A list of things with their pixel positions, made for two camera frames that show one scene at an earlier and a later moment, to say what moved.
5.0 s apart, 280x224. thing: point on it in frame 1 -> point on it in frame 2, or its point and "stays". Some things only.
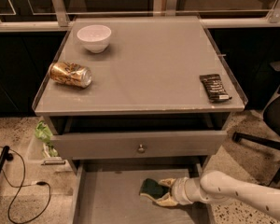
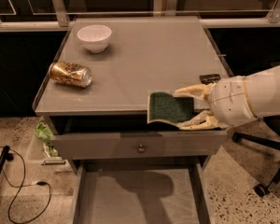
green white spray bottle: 44,133 stays
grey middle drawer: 109,193 stays
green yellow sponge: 153,189 -> 162,105
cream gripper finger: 169,181 -> 200,91
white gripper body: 179,190 -> 230,101
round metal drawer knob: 141,150 stays
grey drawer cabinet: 138,94 stays
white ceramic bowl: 95,37 stays
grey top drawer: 139,145 stays
